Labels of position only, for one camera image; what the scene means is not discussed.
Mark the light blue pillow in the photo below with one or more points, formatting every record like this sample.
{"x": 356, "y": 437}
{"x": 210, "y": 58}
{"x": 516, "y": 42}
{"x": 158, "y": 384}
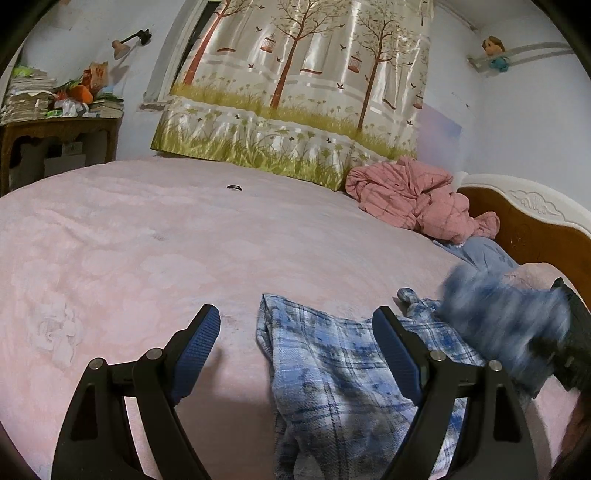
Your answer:
{"x": 482, "y": 253}

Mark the stack of papers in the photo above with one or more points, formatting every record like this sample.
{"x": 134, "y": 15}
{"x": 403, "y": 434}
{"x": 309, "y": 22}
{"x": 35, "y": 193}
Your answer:
{"x": 29, "y": 96}

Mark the black folded jacket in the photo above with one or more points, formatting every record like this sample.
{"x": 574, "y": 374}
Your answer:
{"x": 570, "y": 359}

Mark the wall shelf with doll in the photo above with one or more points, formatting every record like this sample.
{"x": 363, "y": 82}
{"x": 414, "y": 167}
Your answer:
{"x": 498, "y": 58}

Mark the wall mounted lamp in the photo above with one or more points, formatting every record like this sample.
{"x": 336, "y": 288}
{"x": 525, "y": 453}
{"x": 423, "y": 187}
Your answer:
{"x": 122, "y": 47}

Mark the pink crumpled quilt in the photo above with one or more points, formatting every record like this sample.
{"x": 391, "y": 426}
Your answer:
{"x": 412, "y": 195}

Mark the pink pillow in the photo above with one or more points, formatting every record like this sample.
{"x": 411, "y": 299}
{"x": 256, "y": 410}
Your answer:
{"x": 537, "y": 276}

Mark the orange plush toy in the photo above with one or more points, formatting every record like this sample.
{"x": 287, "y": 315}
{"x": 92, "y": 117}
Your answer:
{"x": 84, "y": 89}

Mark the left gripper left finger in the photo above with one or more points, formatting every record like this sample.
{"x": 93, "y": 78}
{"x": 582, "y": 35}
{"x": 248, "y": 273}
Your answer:
{"x": 112, "y": 402}

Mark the wooden white bed headboard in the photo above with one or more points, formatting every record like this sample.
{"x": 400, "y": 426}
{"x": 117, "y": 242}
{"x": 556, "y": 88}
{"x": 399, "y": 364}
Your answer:
{"x": 538, "y": 223}

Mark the tree print curtain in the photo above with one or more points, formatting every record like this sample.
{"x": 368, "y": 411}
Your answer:
{"x": 303, "y": 89}

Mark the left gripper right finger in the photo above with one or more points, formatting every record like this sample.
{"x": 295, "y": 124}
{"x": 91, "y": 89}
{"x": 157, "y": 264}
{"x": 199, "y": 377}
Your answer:
{"x": 494, "y": 440}

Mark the blue plaid shirt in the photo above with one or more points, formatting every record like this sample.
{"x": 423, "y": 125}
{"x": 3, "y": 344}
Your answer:
{"x": 340, "y": 413}

